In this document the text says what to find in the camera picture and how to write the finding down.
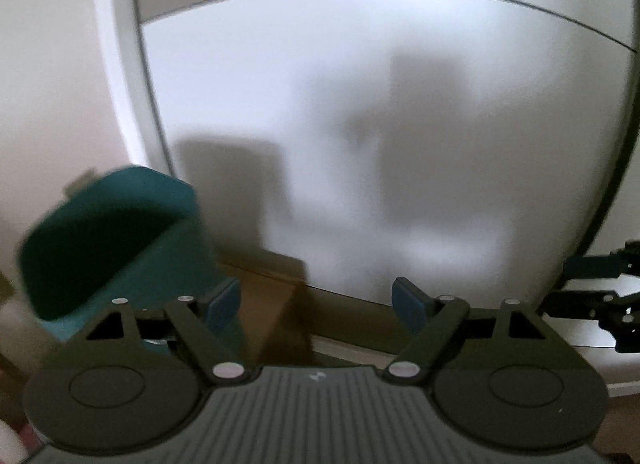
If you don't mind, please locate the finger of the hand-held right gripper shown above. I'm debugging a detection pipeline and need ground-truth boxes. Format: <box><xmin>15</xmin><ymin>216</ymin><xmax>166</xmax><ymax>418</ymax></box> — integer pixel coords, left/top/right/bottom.
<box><xmin>542</xmin><ymin>289</ymin><xmax>640</xmax><ymax>354</ymax></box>
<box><xmin>563</xmin><ymin>240</ymin><xmax>640</xmax><ymax>281</ymax></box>

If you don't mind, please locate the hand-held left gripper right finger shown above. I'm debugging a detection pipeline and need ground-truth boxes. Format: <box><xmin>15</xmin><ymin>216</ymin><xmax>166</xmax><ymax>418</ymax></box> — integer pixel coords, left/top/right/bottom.
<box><xmin>389</xmin><ymin>277</ymin><xmax>547</xmax><ymax>387</ymax></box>

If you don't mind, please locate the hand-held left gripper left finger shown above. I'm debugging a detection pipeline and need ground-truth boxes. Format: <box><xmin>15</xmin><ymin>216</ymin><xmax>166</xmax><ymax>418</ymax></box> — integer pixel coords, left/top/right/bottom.
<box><xmin>84</xmin><ymin>277</ymin><xmax>247</xmax><ymax>386</ymax></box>

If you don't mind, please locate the teal trash bin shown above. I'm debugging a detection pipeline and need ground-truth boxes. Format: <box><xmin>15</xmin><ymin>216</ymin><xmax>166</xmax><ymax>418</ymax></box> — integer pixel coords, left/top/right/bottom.
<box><xmin>17</xmin><ymin>166</ymin><xmax>219</xmax><ymax>351</ymax></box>

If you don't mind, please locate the white door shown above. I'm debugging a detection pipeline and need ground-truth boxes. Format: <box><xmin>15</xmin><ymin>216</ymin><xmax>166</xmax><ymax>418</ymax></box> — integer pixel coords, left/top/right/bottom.
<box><xmin>131</xmin><ymin>0</ymin><xmax>640</xmax><ymax>305</ymax></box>

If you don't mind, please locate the white door frame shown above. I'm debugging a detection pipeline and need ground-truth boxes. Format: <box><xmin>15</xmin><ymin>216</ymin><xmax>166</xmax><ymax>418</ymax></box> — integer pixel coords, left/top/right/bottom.
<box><xmin>91</xmin><ymin>0</ymin><xmax>176</xmax><ymax>179</ymax></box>

